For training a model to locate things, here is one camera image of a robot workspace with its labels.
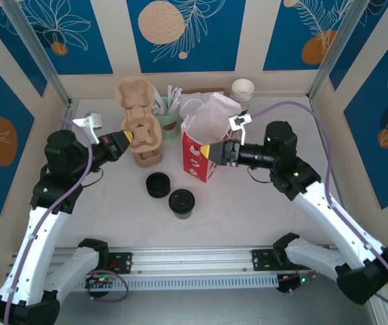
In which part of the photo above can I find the aluminium frame post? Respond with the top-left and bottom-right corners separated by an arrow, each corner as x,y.
2,0 -> 72,108
307,0 -> 367,100

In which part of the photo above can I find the white paper bag red print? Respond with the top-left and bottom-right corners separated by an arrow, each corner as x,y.
179,93 -> 244,184

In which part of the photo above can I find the aluminium table edge rail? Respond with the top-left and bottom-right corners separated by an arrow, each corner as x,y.
310,96 -> 349,207
59,99 -> 81,133

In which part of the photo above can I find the brown cardboard napkin box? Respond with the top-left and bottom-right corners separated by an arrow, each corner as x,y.
182,88 -> 227,102

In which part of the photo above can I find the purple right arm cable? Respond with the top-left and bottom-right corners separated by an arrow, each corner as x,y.
249,100 -> 388,311

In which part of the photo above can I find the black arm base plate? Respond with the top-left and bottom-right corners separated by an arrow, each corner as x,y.
107,252 -> 133,275
251,248 -> 282,272

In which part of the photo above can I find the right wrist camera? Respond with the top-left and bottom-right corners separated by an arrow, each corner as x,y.
228,113 -> 254,145

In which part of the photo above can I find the mint green straw holder cup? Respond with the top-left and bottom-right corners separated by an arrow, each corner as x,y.
154,100 -> 181,142

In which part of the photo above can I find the grey slotted cable duct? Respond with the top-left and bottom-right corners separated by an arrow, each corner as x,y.
74,274 -> 280,293

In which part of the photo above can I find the black controller board green light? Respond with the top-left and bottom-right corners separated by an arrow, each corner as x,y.
277,274 -> 313,295
84,274 -> 113,290

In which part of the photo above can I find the green coffee cup black lid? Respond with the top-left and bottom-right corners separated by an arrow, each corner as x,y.
168,188 -> 196,221

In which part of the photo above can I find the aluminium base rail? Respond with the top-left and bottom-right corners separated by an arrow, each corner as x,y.
5,244 -> 350,276

